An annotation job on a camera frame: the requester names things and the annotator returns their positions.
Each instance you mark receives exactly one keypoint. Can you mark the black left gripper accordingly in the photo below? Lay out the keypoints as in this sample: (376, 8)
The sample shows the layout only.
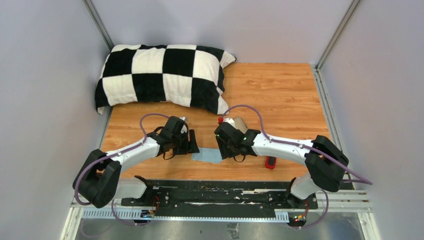
(190, 146)

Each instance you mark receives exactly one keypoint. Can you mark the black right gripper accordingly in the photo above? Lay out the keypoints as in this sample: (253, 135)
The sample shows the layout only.
(225, 152)

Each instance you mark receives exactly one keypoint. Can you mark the aluminium rail frame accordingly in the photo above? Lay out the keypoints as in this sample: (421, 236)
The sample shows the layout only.
(345, 215)

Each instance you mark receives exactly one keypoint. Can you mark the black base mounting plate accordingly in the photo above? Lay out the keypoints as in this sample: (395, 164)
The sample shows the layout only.
(213, 199)

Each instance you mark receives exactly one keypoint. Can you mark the red sunglasses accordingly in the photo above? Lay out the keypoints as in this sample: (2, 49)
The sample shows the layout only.
(270, 162)

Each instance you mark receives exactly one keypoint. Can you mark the beige plaid glasses case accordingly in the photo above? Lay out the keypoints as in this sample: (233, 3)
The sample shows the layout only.
(240, 124)

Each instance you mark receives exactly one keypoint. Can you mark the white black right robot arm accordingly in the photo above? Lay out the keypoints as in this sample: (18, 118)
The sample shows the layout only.
(325, 163)

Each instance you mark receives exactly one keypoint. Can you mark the black and white checkered pillow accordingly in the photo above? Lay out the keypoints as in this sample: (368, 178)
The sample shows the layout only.
(184, 74)

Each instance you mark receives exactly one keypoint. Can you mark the light blue cleaning cloth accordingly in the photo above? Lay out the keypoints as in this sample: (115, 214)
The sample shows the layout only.
(208, 155)

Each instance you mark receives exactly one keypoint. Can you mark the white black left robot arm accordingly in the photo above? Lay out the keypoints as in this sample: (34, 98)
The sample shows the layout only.
(99, 180)

